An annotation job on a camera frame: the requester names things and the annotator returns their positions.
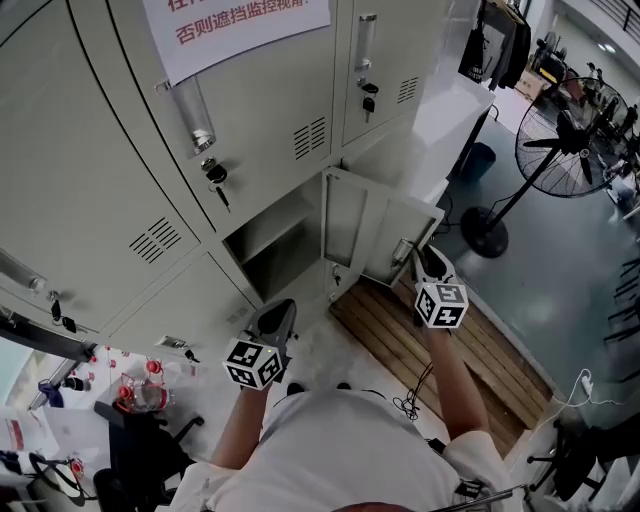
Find wooden slat platform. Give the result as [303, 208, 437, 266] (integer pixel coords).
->
[328, 277, 554, 459]

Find white paper notice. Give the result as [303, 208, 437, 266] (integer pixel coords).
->
[142, 0, 332, 86]

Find black window frame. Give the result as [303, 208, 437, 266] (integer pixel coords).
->
[0, 309, 96, 361]

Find blue cloth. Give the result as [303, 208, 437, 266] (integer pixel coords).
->
[37, 379, 64, 409]

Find black floor cable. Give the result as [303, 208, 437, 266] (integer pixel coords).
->
[392, 362, 434, 421]

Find person's left forearm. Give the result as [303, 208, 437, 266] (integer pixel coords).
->
[212, 384, 274, 469]

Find grey metal locker cabinet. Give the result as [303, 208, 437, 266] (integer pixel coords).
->
[0, 0, 481, 351]

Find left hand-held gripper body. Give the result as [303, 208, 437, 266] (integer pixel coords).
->
[222, 304, 295, 391]

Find black swivel chair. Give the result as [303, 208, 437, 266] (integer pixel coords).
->
[527, 419, 616, 501]

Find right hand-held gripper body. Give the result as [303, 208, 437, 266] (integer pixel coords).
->
[413, 252, 470, 330]

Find black office chair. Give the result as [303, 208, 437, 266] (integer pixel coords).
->
[92, 399, 206, 512]

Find large clear glass jar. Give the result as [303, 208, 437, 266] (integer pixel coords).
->
[132, 378, 172, 412]

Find black keys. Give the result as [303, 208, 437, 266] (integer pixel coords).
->
[47, 289, 79, 335]
[357, 77, 380, 123]
[201, 157, 232, 214]

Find white counter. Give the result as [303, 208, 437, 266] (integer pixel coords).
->
[409, 74, 497, 206]

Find person's white shirt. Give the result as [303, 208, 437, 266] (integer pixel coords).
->
[169, 388, 516, 512]

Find round black-framed mirror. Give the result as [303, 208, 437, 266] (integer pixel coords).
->
[28, 452, 86, 506]

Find white paper-covered desk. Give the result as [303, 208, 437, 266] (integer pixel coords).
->
[0, 404, 96, 512]

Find locker door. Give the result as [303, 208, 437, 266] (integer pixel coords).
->
[321, 166, 445, 287]

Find blue bin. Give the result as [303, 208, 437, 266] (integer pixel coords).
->
[462, 142, 497, 176]

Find dark clothes on rack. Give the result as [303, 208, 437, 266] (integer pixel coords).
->
[457, 0, 532, 91]

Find person's right forearm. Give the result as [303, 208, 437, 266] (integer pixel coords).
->
[427, 327, 491, 441]

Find black standing fan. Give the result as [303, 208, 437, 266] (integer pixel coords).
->
[459, 76, 631, 260]

